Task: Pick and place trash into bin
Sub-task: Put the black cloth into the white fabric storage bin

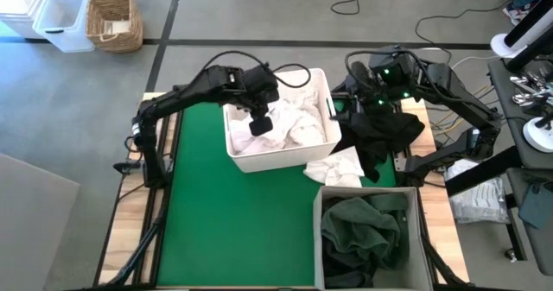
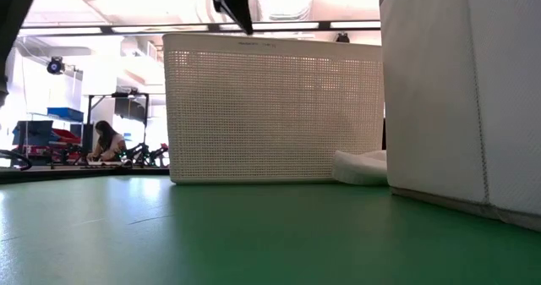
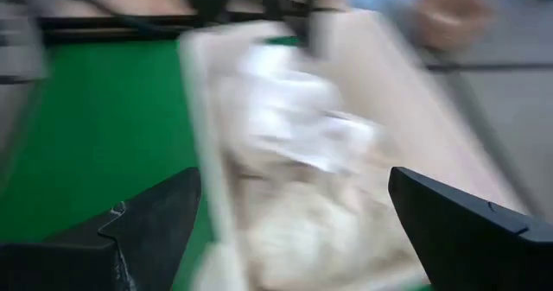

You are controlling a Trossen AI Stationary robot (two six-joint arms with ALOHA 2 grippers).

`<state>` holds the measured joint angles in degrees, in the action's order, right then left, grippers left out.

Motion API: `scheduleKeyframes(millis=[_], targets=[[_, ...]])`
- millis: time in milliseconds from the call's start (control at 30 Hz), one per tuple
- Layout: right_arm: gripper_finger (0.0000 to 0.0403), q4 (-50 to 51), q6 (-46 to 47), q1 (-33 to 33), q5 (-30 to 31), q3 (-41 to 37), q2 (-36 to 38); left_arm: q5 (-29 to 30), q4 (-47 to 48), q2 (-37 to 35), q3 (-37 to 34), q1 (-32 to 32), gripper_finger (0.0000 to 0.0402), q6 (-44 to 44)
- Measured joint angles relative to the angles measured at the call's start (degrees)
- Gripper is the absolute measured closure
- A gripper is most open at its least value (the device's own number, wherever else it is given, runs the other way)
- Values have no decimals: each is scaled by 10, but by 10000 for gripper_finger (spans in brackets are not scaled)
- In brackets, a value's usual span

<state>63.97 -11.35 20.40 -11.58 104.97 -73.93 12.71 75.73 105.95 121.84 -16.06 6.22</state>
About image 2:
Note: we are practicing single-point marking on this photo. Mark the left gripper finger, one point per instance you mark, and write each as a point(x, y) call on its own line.
point(236, 6)

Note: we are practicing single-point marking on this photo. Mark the small white cloth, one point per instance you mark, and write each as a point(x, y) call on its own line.
point(359, 166)

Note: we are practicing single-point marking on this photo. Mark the black background robot arm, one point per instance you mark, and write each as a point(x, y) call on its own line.
point(141, 154)

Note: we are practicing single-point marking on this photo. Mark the blue storage bin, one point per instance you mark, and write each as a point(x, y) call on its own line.
point(65, 114)

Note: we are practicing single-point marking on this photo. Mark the grey fabric bin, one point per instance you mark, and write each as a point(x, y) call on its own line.
point(465, 107)

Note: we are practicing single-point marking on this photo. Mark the black overhead crossbeam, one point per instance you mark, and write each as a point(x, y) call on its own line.
point(324, 25)

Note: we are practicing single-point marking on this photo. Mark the white perforated plastic basket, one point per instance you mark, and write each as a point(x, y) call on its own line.
point(274, 107)

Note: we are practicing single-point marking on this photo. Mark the black clamp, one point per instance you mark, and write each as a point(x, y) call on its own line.
point(343, 37)

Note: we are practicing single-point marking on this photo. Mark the black monitor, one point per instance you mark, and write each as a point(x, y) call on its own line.
point(129, 109)

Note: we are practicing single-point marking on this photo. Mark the person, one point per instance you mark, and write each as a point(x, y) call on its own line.
point(107, 139)

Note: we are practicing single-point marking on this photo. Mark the red object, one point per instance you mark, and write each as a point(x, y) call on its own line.
point(65, 136)

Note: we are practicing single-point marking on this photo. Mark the blue box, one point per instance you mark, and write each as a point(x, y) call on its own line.
point(31, 133)

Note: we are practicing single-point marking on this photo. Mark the black stand frame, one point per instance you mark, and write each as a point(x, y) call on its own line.
point(118, 94)

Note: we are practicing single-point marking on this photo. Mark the round black camera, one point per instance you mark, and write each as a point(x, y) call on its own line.
point(55, 66)

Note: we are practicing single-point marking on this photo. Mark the black rig frame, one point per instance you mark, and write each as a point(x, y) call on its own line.
point(63, 175)

